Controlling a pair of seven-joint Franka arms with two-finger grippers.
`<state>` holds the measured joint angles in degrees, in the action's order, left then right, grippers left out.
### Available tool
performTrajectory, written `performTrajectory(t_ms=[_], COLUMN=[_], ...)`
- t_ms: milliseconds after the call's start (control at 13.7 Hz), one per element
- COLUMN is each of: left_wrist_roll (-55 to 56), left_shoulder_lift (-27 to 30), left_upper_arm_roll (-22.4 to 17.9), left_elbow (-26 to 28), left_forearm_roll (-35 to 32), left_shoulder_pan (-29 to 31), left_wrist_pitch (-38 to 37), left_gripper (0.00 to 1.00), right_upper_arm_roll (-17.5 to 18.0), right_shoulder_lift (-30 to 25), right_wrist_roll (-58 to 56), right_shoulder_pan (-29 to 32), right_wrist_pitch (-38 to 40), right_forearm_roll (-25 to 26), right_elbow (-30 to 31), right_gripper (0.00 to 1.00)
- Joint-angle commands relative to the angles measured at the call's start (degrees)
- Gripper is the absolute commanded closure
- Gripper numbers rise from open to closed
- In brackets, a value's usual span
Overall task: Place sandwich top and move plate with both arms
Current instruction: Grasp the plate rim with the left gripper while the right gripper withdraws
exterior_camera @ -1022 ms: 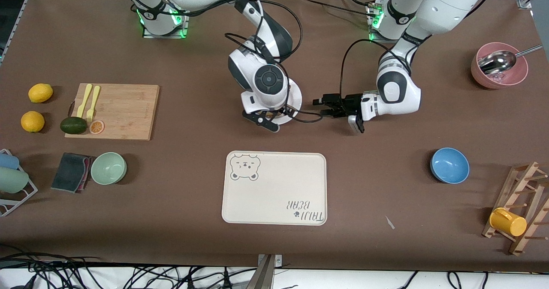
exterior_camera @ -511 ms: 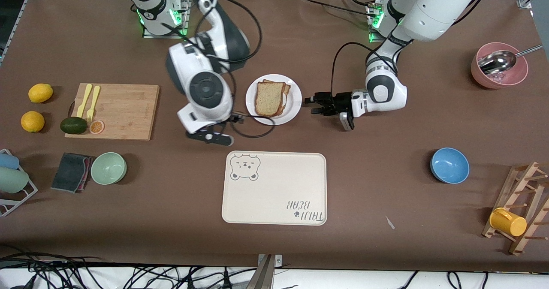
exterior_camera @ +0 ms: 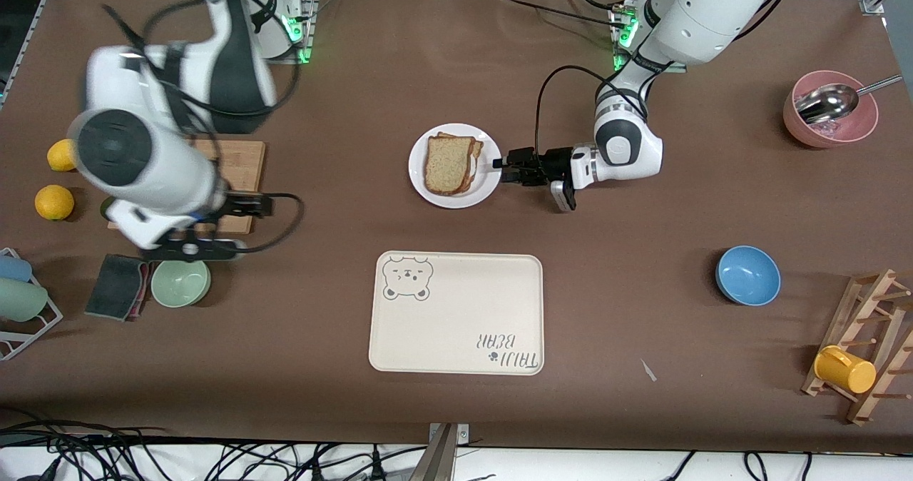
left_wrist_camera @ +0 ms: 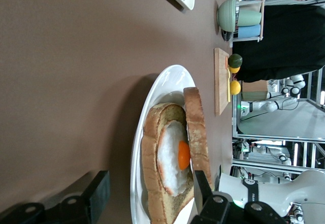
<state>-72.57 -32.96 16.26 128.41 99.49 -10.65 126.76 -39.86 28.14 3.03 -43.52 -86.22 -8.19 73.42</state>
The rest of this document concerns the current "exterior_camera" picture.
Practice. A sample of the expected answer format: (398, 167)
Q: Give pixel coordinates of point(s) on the light blue cup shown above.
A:
(13, 268)

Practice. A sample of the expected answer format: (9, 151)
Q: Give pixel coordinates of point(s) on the brown bread slice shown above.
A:
(479, 149)
(448, 165)

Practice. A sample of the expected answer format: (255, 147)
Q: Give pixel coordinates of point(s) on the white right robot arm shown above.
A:
(143, 160)

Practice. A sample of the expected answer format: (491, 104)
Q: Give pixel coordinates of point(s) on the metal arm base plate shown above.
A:
(622, 63)
(308, 10)

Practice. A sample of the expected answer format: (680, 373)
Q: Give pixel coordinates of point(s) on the round white plate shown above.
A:
(421, 188)

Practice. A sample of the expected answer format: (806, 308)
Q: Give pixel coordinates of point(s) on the dark grey cloth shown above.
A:
(114, 292)

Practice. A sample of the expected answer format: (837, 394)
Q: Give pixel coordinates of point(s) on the pink bowl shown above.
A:
(831, 135)

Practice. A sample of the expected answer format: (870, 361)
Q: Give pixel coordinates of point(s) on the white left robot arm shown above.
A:
(706, 10)

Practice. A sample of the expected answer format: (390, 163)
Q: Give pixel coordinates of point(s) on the blue bowl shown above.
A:
(747, 275)

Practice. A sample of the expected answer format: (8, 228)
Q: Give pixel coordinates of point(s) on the metal clamp bracket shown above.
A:
(439, 456)

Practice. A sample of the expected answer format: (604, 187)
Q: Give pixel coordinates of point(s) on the yellow lemon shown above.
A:
(60, 156)

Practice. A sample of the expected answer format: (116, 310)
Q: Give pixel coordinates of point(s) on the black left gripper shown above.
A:
(555, 164)

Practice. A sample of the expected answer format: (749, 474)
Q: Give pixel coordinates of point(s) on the small white tape scrap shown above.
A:
(648, 371)

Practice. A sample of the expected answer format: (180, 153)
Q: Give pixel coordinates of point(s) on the pale green bowl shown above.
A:
(180, 285)

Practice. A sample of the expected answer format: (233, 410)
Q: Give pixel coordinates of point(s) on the bamboo cutting board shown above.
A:
(242, 167)

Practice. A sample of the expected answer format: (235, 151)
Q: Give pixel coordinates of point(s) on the metal scoop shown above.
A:
(827, 103)

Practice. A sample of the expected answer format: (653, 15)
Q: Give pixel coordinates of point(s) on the pink cloth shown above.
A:
(146, 288)

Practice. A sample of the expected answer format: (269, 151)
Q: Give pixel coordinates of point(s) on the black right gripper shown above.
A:
(241, 205)

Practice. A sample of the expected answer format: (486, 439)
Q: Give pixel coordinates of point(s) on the cream bear print tray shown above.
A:
(456, 317)

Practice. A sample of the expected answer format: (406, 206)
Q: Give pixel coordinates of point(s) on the yellow mug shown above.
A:
(845, 370)

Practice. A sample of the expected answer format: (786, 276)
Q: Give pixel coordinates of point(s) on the brown table cover mat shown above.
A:
(713, 203)

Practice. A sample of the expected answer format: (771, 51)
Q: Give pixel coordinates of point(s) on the pale green cup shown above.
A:
(21, 300)

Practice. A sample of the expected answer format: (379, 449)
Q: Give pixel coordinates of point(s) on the round yellow-orange citrus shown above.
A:
(54, 203)

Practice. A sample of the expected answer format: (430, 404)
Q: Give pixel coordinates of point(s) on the dark green avocado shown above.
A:
(107, 210)

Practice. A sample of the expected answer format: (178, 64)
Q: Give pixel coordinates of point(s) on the wooden mug rack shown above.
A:
(881, 302)

